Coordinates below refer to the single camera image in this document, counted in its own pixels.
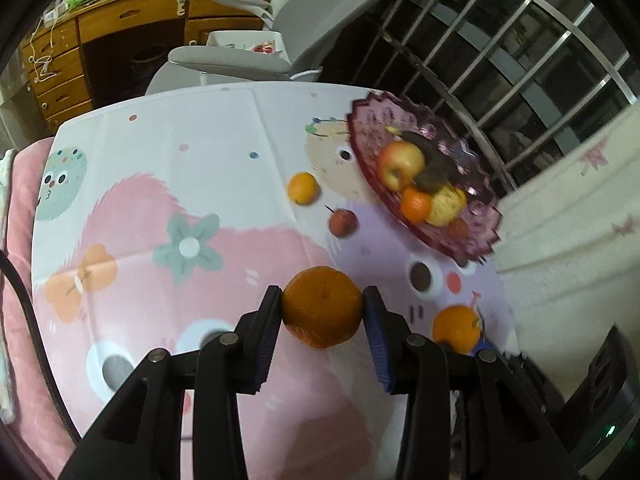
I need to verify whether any small orange mandarin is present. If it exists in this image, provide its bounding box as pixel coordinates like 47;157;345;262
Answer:
432;304;483;354

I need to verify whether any large orange mandarin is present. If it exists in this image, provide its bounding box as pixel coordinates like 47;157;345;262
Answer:
282;266;363;349

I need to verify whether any small red-brown fruit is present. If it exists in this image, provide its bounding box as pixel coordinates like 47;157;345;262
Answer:
326;206;359;238

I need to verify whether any yellow pear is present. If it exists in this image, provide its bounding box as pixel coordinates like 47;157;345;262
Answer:
425;185;466;228

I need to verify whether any medium orange mandarin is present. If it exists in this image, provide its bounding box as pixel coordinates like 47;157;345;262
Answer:
288;172;320;206

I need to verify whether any red apple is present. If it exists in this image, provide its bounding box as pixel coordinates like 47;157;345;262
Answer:
376;141;426;192

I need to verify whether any overripe dark banana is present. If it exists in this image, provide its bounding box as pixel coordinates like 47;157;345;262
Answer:
395;130;461;194

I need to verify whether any white bedding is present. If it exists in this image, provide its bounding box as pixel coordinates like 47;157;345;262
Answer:
494;105;639;396

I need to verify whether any mandarin on plate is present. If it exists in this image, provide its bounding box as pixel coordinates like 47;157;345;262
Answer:
399;186;433;224

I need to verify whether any cartoon printed tablecloth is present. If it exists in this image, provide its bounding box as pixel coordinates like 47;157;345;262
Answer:
30;80;522;480

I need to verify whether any purple scalloped glass plate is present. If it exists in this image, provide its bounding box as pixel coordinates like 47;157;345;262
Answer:
347;92;502;261

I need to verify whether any pink blanket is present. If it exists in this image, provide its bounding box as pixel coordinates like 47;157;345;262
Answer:
0;136;82;480

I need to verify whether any white storage box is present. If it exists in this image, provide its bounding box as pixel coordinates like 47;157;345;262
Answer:
206;30;285;54

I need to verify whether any wooden desk with drawers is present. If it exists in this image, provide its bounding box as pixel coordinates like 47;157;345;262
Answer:
21;0;262;132

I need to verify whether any grey office chair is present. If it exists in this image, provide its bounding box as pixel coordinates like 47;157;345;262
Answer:
145;0;380;96

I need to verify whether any metal bed railing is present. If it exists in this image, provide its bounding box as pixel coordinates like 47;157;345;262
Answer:
354;0;639;193

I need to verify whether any black cable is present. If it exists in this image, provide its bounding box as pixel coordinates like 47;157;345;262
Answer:
0;249;82;446

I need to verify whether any white charging cable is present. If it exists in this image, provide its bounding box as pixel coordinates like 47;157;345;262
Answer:
27;14;61;84

